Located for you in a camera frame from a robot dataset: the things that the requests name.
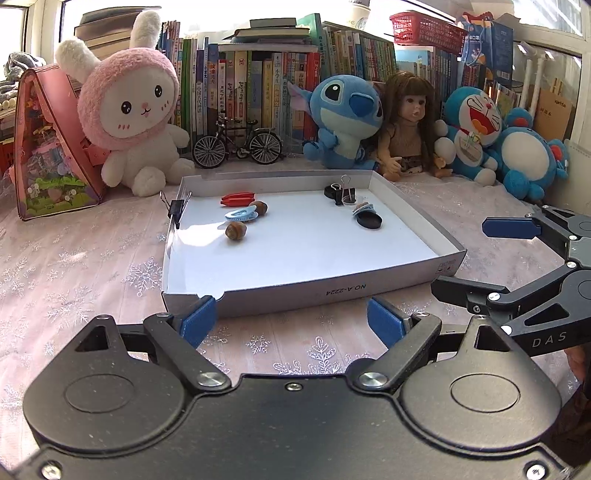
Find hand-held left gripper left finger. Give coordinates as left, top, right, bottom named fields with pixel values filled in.
left=74, top=295, right=232, bottom=393

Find black binder clip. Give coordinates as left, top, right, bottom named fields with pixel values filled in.
left=332, top=175, right=358, bottom=207
left=159, top=190, right=194, bottom=230

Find stack of thick books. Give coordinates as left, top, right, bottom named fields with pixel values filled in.
left=74, top=7, right=162, bottom=49

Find blue robot cat plush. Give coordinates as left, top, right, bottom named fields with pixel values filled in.
left=433, top=87, right=504, bottom=186

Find white cardboard box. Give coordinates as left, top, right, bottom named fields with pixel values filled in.
left=161, top=170, right=468, bottom=318

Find grey knitted cloth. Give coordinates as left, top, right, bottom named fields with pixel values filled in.
left=4, top=53, right=44, bottom=79

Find blue mouse plush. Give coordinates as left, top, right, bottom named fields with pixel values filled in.
left=499, top=108, right=571, bottom=201

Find miniature black bicycle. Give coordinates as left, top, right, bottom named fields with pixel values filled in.
left=192, top=113, right=283, bottom=169

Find pink bunny plush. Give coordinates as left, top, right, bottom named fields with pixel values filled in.
left=55, top=10, right=195, bottom=198

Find blue alien plush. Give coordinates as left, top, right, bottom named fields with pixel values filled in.
left=287, top=75, right=385, bottom=171

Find red plastic basket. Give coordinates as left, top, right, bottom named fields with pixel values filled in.
left=389, top=10, right=468, bottom=58

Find brown cardboard box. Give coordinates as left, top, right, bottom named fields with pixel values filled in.
left=536, top=88, right=578, bottom=139

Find long-haired baby doll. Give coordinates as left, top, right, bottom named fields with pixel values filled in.
left=373, top=71, right=455, bottom=182

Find pink snowflake tablecloth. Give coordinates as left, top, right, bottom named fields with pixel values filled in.
left=0, top=171, right=583, bottom=416

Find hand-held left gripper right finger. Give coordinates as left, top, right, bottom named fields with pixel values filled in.
left=351, top=295, right=522, bottom=393

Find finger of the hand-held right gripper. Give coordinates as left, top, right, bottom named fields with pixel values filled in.
left=430, top=263, right=585, bottom=326
left=481, top=203, right=591, bottom=259

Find white pipe stand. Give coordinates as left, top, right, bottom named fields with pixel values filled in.
left=517, top=41, right=555, bottom=125

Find pink triangular toy house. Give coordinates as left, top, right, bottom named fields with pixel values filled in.
left=14, top=65, right=107, bottom=221

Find flat dark books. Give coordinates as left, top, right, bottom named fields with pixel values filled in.
left=219, top=17, right=315, bottom=52

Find row of upright books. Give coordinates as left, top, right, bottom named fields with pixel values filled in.
left=157, top=14, right=522, bottom=153

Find blue paper bag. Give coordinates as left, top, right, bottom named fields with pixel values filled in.
left=457, top=14, right=514, bottom=88

